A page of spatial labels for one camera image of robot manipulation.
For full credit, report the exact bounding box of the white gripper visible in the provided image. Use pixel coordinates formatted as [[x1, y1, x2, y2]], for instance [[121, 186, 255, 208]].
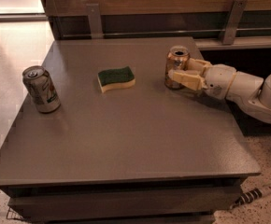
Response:
[[168, 58, 236, 100]]

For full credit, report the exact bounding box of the orange soda can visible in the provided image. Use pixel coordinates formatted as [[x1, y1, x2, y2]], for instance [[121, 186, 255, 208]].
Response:
[[164, 45, 190, 90]]

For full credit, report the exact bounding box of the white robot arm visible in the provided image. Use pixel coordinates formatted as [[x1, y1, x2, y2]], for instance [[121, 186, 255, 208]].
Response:
[[168, 59, 271, 124]]

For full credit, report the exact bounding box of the white green soda can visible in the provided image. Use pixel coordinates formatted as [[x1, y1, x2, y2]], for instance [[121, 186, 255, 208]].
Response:
[[22, 65, 61, 113]]

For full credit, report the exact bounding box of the green yellow sponge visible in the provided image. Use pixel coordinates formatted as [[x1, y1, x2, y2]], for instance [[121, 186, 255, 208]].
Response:
[[97, 66, 136, 93]]

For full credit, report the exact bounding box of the grey drawer cabinet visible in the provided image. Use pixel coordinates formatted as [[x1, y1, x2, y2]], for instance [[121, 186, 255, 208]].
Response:
[[0, 38, 260, 222]]

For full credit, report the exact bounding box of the left metal bracket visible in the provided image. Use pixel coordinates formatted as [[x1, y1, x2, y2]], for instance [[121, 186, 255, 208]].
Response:
[[86, 3, 104, 39]]

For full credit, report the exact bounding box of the striped cable on floor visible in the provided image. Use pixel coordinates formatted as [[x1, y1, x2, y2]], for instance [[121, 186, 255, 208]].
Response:
[[229, 184, 271, 210]]

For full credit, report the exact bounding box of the wire rack corner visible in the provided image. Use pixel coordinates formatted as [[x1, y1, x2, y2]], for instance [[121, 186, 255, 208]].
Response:
[[6, 208, 24, 221]]

